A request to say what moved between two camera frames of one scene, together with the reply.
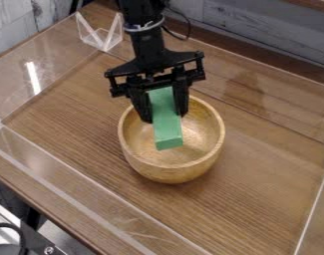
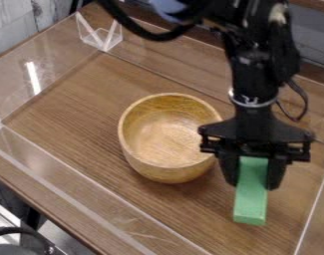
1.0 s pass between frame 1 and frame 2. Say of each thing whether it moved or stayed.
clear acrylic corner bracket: stayed
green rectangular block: moved
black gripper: moved
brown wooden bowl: stayed
